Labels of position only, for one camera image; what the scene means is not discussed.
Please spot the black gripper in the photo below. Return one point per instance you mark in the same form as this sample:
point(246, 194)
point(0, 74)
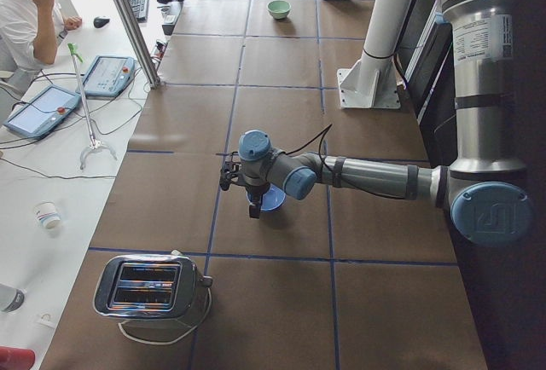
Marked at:
point(255, 193)

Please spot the blue bowl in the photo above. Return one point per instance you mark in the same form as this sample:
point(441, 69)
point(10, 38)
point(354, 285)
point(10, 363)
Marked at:
point(269, 200)

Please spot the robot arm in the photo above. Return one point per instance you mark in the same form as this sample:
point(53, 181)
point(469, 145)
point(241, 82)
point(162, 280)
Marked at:
point(483, 189)

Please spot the green bowl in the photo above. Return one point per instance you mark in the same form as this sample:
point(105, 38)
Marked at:
point(279, 9)

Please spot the silver toaster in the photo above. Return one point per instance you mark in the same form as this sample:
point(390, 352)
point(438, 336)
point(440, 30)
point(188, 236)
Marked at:
point(163, 291)

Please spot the reacher grabber tool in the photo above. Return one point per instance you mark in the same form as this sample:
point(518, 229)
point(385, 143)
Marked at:
point(95, 145)

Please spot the far teach pendant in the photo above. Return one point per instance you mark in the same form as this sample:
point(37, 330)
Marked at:
point(108, 76)

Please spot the teach pendant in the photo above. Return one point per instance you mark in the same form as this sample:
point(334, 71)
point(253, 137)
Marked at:
point(38, 117)
point(108, 76)

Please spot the paper cup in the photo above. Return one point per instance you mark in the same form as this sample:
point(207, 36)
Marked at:
point(47, 214)

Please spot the near teach pendant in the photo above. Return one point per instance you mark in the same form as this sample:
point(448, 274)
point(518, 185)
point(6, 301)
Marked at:
point(38, 117)

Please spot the black computer mouse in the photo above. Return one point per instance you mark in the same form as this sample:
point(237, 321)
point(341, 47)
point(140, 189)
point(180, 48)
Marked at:
point(100, 21)

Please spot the black keyboard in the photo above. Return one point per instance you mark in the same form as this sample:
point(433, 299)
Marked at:
point(139, 9)

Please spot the grey bottle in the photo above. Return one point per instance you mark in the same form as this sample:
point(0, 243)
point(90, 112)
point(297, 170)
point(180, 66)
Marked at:
point(10, 298)

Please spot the person in white shirt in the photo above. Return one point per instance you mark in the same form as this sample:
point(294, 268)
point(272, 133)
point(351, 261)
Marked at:
point(31, 31)

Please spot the red can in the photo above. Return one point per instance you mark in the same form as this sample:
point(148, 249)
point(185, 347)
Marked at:
point(16, 358)

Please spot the aluminium frame post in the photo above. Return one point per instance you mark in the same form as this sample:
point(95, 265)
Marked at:
point(138, 44)

